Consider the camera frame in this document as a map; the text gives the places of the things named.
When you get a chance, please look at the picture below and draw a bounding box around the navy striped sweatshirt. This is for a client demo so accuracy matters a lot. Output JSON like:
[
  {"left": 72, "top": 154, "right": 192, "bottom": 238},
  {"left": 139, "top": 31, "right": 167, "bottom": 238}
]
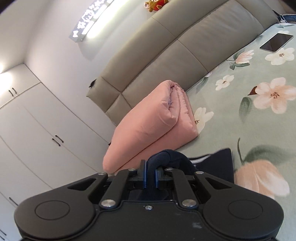
[{"left": 128, "top": 149, "right": 235, "bottom": 202}]

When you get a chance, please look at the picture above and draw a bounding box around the folded pink quilt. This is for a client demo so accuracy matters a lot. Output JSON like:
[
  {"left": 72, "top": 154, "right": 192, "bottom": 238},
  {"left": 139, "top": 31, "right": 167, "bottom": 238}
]
[{"left": 102, "top": 80, "right": 198, "bottom": 174}]

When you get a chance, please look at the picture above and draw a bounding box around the white wardrobe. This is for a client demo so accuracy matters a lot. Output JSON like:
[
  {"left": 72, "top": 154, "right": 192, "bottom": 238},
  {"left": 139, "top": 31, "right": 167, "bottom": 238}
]
[{"left": 1, "top": 64, "right": 108, "bottom": 240}]

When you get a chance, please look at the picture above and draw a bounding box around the grey padded headboard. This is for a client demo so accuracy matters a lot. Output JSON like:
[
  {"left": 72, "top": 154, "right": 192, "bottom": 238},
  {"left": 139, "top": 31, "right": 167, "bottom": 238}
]
[{"left": 87, "top": 0, "right": 278, "bottom": 125}]

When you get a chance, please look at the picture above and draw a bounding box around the plush toy on headboard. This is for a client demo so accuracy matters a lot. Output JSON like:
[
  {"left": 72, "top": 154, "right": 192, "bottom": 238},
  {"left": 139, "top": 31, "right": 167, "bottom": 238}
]
[{"left": 144, "top": 0, "right": 169, "bottom": 13}]

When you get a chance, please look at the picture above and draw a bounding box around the tablet on bed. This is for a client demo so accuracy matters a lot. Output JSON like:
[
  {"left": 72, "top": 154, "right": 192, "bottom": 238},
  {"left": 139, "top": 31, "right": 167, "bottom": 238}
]
[{"left": 260, "top": 33, "right": 293, "bottom": 53}]

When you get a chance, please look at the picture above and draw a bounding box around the wall light fixture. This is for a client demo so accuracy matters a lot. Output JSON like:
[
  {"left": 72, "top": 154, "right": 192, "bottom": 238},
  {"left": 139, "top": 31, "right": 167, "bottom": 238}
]
[{"left": 69, "top": 0, "right": 113, "bottom": 43}]

